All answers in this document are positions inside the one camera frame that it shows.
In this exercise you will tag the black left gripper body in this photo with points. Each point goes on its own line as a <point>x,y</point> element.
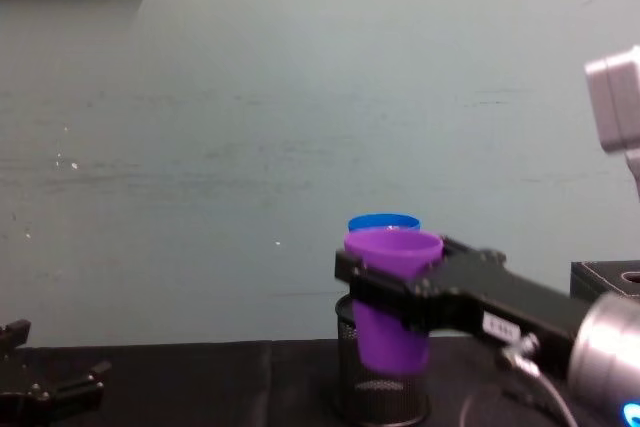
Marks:
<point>30,409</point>

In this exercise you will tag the black box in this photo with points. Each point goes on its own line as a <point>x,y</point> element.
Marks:
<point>600,277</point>

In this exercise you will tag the blue plastic cup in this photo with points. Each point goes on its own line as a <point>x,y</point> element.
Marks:
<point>380,223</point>

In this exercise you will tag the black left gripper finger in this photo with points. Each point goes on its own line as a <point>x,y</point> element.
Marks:
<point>82,379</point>
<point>12,337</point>

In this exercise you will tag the black mesh pen holder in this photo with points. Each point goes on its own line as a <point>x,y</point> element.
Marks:
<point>380,397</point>

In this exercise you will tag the black table cloth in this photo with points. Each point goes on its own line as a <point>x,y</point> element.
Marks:
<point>225,387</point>

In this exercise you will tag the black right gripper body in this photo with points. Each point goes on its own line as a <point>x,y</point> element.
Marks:
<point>510,297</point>

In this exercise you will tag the purple plastic cup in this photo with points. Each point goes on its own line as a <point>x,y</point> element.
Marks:
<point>392,342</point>

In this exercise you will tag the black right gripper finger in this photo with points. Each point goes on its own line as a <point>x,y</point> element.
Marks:
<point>475,257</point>
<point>380,292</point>

